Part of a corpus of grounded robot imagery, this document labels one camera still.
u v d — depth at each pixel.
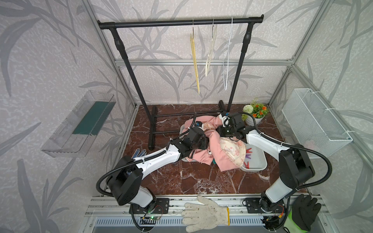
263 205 0.66
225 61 1.09
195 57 0.95
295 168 0.45
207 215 0.71
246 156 0.91
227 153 0.75
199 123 0.74
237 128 0.70
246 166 0.87
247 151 0.92
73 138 0.64
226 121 0.80
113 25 0.55
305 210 0.72
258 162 0.90
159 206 0.73
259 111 0.96
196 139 0.64
